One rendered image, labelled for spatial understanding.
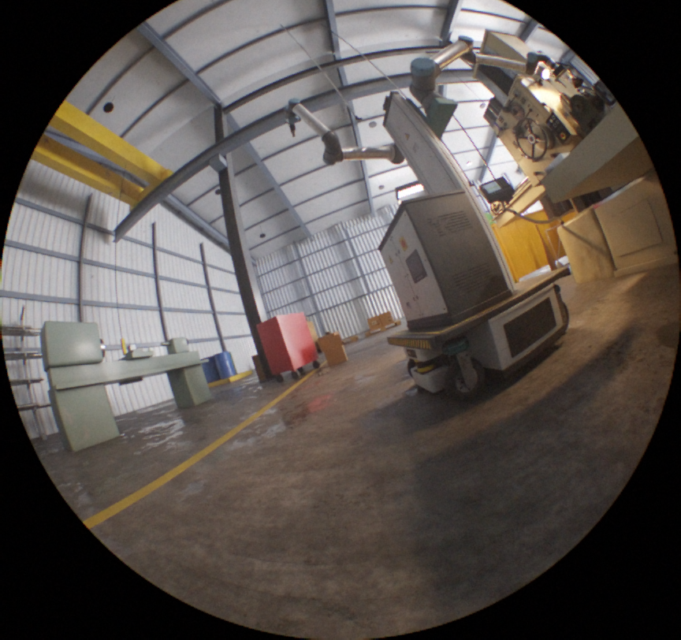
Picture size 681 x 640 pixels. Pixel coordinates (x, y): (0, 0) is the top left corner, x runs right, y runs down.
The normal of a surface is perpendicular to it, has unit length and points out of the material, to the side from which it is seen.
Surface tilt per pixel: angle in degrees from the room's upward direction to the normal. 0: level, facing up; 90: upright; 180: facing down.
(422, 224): 90
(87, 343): 90
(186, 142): 169
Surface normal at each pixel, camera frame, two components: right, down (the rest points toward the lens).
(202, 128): 0.30, 0.90
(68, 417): 0.93, -0.35
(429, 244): 0.04, -0.14
